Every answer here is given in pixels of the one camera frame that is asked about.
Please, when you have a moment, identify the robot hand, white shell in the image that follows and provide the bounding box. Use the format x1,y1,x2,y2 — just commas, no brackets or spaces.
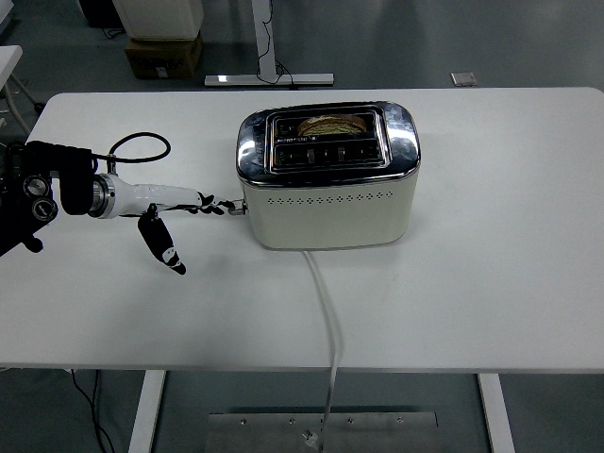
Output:
109,174,237,277

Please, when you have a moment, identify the cream and chrome toaster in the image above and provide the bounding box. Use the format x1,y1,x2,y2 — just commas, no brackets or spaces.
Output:
227,101,422,251

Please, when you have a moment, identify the brown cardboard box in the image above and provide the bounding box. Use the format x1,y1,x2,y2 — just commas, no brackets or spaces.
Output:
125,33,205,79

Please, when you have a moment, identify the white cabinet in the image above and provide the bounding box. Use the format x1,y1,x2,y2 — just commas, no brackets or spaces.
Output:
111,0,206,41

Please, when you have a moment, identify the black box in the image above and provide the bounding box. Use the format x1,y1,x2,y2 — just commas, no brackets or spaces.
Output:
78,0,125,28

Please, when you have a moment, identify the white T-shaped desk leg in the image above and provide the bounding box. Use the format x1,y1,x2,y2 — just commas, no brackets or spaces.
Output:
204,0,336,89

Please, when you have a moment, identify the white side table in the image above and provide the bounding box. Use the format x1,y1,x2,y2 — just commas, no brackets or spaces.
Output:
0,44,38,134

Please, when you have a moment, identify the brown bread slice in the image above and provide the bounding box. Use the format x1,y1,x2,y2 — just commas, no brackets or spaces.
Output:
295,114,368,137

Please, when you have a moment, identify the white table leg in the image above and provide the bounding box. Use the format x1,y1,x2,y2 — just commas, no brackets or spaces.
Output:
476,373,516,453
126,369,167,453

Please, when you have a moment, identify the grey metal plate with screws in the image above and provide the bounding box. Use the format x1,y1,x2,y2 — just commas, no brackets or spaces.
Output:
207,411,439,453

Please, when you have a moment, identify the black cable on desk leg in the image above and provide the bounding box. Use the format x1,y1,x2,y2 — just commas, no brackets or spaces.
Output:
256,0,303,91

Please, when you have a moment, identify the thin black cable under table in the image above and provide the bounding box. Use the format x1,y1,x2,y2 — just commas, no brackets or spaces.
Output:
70,368,117,453

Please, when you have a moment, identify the white toaster power cord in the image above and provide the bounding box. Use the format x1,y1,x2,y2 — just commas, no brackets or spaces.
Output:
301,249,348,447

